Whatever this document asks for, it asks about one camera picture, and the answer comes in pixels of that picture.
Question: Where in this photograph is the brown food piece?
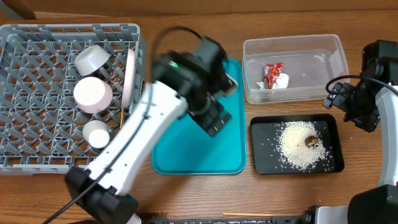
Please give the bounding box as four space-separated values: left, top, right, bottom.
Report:
305 136 319 148

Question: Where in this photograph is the white rice pile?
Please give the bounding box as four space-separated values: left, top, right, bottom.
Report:
263 121 336 174

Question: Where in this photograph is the white napkin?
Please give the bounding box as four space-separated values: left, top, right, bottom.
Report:
257 73 289 90

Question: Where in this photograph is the red snack wrapper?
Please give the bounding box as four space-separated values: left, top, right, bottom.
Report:
264 63 284 89

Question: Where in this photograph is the white round plate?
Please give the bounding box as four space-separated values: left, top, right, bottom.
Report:
121 49 136 108

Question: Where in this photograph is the wooden chopstick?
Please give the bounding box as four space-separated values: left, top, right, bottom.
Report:
119 108 124 129
222 212 275 217

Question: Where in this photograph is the small white cup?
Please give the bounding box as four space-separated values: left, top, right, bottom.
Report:
82 120 110 149

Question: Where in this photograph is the grey bowl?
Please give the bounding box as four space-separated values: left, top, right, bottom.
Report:
74 45 111 77

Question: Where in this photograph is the pink shallow bowl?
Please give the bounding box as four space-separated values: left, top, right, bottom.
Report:
73 77 113 114

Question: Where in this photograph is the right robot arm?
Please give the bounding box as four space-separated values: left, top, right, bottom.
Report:
297 40 397 223

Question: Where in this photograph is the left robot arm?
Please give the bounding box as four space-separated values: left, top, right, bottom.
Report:
65 37 238 223

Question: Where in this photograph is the teal plastic tray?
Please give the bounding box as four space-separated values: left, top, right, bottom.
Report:
151 58 247 175

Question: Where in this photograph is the clear plastic bin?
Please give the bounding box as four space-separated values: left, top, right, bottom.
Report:
243 34 349 104

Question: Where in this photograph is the black rectangular tray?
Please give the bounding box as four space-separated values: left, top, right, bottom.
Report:
250 114 345 175

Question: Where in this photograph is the grey plastic dish rack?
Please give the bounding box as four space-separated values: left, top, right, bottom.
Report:
1 24 147 175

